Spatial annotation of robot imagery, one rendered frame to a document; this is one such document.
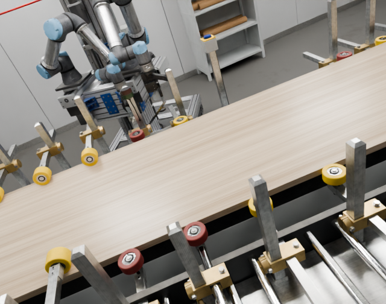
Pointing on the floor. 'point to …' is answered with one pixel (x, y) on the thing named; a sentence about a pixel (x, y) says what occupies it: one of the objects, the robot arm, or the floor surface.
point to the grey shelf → (251, 29)
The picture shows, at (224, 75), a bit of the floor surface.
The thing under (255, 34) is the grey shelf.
